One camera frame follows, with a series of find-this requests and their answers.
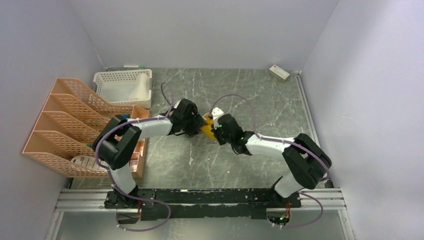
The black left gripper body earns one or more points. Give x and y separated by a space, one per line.
192 124

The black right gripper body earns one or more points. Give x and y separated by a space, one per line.
221 138

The yellow grey patterned towel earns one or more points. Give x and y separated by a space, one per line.
208 126

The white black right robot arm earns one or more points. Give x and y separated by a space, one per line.
307 162

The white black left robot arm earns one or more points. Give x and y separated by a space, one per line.
115 144

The white perforated plastic basket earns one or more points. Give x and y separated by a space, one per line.
116 86

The white green marker pen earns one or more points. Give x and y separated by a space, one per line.
140 66

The orange compartment organiser tray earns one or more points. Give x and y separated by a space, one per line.
137 160

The white red small box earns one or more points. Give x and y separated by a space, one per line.
278 73

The white packet in file rack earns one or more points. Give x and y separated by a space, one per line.
88 162

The orange mesh file rack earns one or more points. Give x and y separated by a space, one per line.
71 119

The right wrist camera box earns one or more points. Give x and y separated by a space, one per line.
215 113

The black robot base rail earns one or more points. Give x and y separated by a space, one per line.
203 203

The aluminium frame rail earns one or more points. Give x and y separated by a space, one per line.
92 200

